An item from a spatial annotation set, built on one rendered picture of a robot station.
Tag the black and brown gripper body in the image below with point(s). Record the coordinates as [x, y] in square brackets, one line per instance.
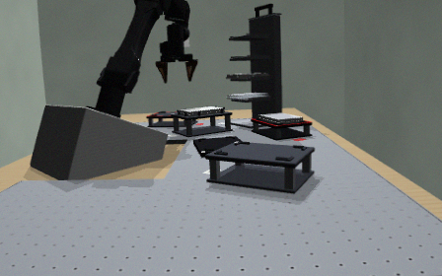
[176, 49]

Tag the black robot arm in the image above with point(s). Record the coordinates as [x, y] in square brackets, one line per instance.
[120, 68]

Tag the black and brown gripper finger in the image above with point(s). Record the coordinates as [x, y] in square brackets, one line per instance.
[163, 68]
[191, 64]

